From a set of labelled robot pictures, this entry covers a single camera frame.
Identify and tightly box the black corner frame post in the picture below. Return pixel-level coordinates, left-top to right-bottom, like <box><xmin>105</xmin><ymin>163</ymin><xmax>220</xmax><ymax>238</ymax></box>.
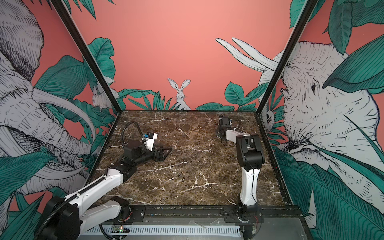
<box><xmin>51</xmin><ymin>0</ymin><xmax>122</xmax><ymax>114</ymax></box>
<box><xmin>256</xmin><ymin>0</ymin><xmax>318</xmax><ymax>116</ymax></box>

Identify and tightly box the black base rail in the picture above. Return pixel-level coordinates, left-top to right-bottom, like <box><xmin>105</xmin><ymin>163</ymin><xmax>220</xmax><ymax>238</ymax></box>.
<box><xmin>127</xmin><ymin>205</ymin><xmax>304</xmax><ymax>225</ymax></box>

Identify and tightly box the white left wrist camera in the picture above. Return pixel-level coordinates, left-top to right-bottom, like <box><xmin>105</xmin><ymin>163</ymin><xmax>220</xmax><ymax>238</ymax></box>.
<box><xmin>142</xmin><ymin>132</ymin><xmax>158</xmax><ymax>151</ymax></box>

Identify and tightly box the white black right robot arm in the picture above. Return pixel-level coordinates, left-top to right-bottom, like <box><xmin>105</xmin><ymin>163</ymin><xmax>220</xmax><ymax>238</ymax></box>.
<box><xmin>217</xmin><ymin>115</ymin><xmax>266</xmax><ymax>206</ymax></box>

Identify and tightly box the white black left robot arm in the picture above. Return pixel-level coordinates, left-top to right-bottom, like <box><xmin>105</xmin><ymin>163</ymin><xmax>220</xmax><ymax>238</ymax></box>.
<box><xmin>34</xmin><ymin>138</ymin><xmax>172</xmax><ymax>240</ymax></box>

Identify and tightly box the black right corner frame post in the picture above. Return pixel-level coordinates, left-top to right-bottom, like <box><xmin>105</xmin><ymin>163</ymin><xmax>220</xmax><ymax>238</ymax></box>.
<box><xmin>256</xmin><ymin>0</ymin><xmax>318</xmax><ymax>116</ymax></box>

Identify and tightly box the black left corner frame post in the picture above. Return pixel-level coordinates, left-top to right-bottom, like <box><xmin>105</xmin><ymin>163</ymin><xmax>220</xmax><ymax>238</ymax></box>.
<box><xmin>51</xmin><ymin>0</ymin><xmax>122</xmax><ymax>114</ymax></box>

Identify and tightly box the white slotted cable duct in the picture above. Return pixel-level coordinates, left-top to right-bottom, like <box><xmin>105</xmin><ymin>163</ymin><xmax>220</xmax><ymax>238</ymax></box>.
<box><xmin>103</xmin><ymin>225</ymin><xmax>242</xmax><ymax>237</ymax></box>

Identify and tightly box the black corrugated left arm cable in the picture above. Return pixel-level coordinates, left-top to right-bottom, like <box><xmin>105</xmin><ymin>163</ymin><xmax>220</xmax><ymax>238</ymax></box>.
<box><xmin>120</xmin><ymin>121</ymin><xmax>145</xmax><ymax>151</ymax></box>

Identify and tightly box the green circuit board with leds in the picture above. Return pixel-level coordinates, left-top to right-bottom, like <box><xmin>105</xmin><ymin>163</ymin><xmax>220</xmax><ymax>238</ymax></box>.
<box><xmin>111</xmin><ymin>225</ymin><xmax>131</xmax><ymax>235</ymax></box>

